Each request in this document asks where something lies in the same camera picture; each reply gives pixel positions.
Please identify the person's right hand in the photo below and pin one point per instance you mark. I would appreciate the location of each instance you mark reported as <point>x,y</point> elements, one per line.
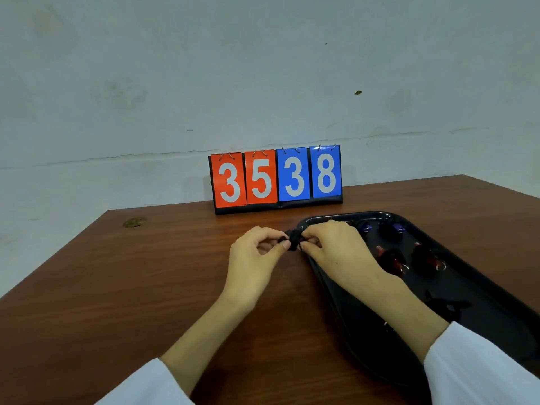
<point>341,253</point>

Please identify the small red and black bottle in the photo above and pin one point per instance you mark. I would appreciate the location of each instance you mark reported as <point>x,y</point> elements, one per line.
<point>430,258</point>
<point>391,259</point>

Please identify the person's right forearm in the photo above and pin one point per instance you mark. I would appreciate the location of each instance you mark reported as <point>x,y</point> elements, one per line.
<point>407,310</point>

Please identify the person's right thumb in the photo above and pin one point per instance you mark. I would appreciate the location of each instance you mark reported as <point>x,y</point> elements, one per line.
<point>313,249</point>

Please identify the round brass table cap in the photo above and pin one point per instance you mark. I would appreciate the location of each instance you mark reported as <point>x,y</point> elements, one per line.
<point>135,222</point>

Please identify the black plastic tray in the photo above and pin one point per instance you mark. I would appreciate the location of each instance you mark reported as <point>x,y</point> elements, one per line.
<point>468,286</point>

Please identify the red and blue flip scoreboard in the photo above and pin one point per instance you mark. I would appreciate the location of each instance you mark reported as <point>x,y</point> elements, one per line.
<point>261,177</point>

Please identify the small purple and black bottle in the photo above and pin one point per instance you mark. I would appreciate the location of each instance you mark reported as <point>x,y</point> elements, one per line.
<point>364,227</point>
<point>396,229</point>

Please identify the white right sleeve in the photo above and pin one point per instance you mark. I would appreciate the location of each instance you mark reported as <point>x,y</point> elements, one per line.
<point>481,366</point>

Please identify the person's left forearm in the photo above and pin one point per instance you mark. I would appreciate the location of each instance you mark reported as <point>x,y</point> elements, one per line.
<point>202,337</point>

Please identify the white left sleeve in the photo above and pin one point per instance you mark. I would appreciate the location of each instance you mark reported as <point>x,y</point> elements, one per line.
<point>145,385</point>

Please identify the person's left thumb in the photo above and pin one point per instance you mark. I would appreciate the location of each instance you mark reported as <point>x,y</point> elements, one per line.
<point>279,253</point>

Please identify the white sleeve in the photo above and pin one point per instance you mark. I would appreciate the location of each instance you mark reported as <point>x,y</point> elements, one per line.
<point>481,366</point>
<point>145,385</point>

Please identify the person's left hand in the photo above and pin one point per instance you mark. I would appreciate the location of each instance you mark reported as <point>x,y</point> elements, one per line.
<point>249,267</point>

